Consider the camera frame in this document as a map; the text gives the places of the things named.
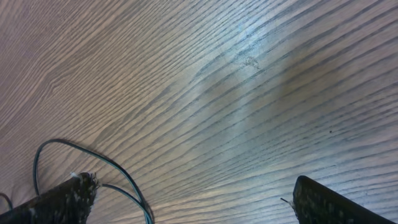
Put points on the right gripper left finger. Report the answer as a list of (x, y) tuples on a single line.
[(68, 203)]

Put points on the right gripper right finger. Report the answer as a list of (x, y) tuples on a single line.
[(313, 203)]

